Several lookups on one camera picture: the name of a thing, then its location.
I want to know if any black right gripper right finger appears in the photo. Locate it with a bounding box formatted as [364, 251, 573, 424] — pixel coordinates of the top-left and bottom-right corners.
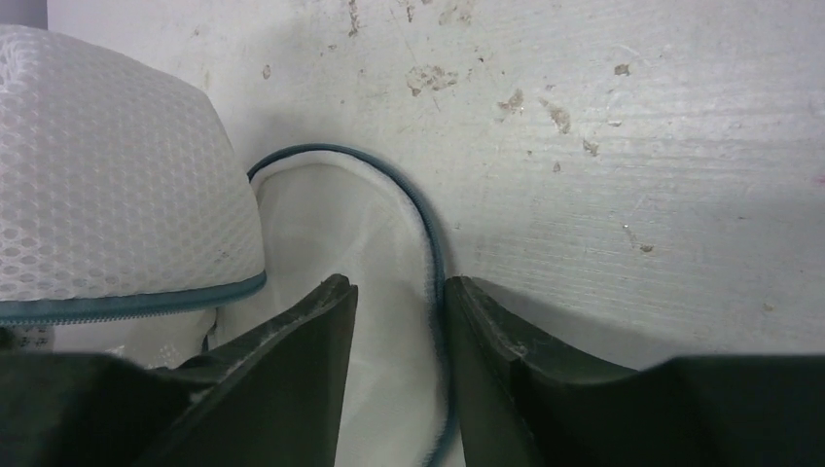
[445, 276, 824, 466]

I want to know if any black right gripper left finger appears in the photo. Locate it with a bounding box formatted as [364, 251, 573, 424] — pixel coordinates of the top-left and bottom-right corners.
[1, 274, 358, 466]

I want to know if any white mesh laundry bag blue zipper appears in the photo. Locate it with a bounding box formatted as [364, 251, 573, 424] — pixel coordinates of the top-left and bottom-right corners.
[1, 24, 457, 466]

